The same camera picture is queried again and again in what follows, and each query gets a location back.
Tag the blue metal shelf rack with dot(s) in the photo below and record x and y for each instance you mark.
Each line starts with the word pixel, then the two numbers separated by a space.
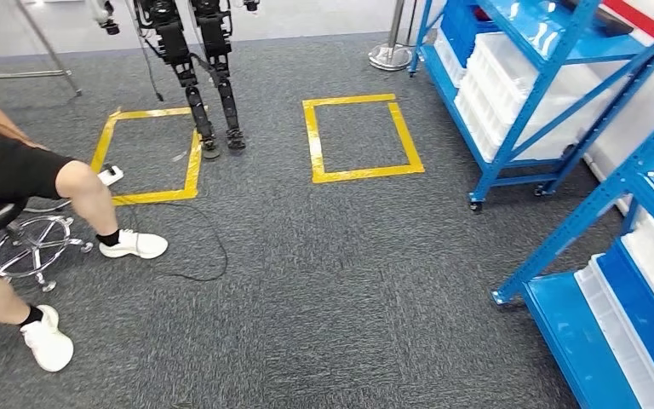
pixel 530 96
pixel 575 338

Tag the grey tape scrap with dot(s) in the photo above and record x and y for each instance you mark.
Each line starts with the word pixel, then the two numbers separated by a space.
pixel 179 157

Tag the yellow floor tape square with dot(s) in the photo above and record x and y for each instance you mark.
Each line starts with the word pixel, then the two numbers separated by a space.
pixel 152 197

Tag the white floor box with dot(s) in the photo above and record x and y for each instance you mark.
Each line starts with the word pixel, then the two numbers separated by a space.
pixel 111 176

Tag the blue plastic crate stack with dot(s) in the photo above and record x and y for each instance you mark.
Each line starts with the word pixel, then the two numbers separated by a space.
pixel 462 28

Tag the black humanoid robot legs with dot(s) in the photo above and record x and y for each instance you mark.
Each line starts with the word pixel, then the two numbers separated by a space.
pixel 172 45

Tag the person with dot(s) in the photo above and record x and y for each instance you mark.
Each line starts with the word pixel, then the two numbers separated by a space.
pixel 11 169

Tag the white car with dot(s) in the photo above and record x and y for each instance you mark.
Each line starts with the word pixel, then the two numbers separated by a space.
pixel 643 113

